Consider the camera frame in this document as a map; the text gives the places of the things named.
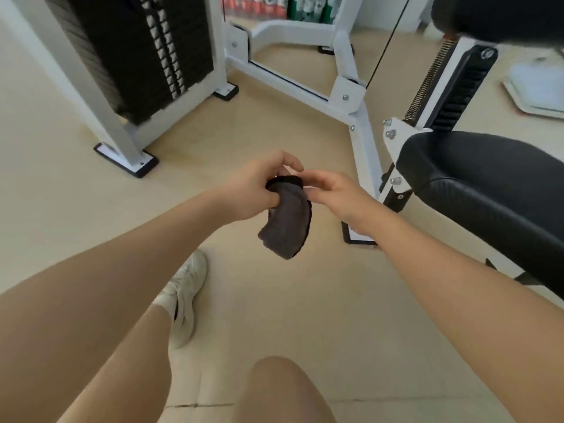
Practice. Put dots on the person's right hand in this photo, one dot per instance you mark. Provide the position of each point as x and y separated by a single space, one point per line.
348 200

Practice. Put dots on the person's left hand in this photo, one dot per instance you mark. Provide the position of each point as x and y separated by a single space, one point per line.
249 193

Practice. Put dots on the dark grey cleaning cloth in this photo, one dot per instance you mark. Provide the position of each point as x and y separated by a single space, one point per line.
286 224

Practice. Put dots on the white gym machine frame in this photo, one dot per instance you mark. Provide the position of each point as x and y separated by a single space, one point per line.
361 136

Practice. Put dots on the person's left forearm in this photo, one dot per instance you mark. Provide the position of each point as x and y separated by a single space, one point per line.
97 295

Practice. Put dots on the person's right forearm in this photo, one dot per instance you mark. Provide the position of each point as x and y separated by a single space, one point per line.
476 312

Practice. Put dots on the person's right leg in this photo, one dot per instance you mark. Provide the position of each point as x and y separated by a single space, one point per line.
282 392

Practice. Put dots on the person's leg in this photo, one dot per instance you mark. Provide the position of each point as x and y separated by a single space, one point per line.
282 392
132 374

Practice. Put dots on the person's left leg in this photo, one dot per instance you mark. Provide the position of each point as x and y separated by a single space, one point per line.
132 374

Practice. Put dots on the white sneaker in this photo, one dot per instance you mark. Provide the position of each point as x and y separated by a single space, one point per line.
187 286

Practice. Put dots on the metal coil spring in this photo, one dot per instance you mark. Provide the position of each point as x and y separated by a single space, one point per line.
429 83

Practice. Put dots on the black padded seat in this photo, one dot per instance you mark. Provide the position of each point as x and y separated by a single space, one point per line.
493 185

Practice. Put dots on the stack of water bottle packs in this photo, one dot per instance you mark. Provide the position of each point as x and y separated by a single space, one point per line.
273 6

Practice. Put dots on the black weight stack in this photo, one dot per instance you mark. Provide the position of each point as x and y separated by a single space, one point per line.
119 52

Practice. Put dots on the white flat floor platform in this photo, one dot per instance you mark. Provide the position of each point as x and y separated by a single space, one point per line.
537 88

